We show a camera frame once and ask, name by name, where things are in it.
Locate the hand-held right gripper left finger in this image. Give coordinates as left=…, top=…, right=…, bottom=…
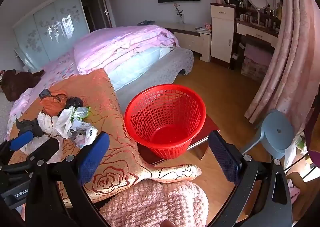
left=25, top=132, right=110, bottom=227

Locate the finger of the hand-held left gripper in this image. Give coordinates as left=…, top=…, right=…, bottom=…
left=0, top=131, right=34, bottom=158
left=5, top=138, right=60, bottom=168

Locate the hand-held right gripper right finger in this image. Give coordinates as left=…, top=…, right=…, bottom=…
left=208, top=131, right=293, bottom=227

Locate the black wrapper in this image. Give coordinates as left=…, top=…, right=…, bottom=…
left=15, top=118, right=43, bottom=138

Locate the white printed plastic bag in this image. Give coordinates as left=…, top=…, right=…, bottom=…
left=67, top=120, right=98, bottom=149

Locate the orange plastic bag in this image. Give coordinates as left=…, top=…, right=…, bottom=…
left=40, top=93, right=68, bottom=115

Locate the white green plastic bag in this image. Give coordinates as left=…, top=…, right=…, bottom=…
left=72, top=106, right=92, bottom=120

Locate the large black plastic bag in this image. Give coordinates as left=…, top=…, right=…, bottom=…
left=65, top=97, right=84, bottom=108

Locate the red plastic basket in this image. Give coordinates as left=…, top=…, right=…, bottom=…
left=124, top=83, right=207, bottom=160

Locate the orange rose-pattern blanket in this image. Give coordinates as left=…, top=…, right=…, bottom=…
left=7, top=68, right=202, bottom=204

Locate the brown plush toy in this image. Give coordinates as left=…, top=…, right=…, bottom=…
left=0, top=69, right=46, bottom=102

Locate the light blue plastic stool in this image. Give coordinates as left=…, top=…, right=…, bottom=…
left=241, top=109, right=295, bottom=160

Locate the pink floral bedsheet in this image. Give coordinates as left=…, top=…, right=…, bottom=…
left=7, top=50, right=80, bottom=138

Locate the pink fluffy robe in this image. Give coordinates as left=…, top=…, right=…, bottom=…
left=100, top=179, right=209, bottom=227

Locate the patterned storage box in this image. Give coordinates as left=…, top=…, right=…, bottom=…
left=241, top=58, right=269, bottom=83

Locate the light blue pillow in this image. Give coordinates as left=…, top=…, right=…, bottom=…
left=104, top=47, right=163, bottom=91

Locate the bed with grey skirt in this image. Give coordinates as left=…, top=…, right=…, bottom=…
left=5, top=25, right=194, bottom=143

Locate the stool with pink cloth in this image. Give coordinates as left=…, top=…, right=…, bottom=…
left=244, top=34, right=275, bottom=62

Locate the wardrobe with glass sliding doors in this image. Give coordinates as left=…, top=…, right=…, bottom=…
left=12, top=0, right=90, bottom=73

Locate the folded pink quilt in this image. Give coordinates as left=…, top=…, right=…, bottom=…
left=74, top=25, right=180, bottom=75

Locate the low cream television cabinet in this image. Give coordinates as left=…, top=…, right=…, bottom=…
left=160, top=22, right=212, bottom=62

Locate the tall cream cabinet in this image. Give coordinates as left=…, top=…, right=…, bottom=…
left=210, top=3, right=237, bottom=64

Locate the pink curtain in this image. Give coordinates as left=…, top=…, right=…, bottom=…
left=244, top=0, right=320, bottom=138

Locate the cream dressing table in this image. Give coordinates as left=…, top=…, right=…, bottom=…
left=235, top=16, right=280, bottom=49

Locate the row of cosmetic bottles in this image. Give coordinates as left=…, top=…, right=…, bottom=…
left=222, top=0, right=282, bottom=30

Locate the rose in glass vase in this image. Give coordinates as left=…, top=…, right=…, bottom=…
left=173, top=3, right=185, bottom=24

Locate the white room door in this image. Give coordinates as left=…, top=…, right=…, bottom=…
left=99, top=0, right=116, bottom=29

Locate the round white makeup mirror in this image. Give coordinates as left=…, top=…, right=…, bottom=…
left=249, top=0, right=269, bottom=25

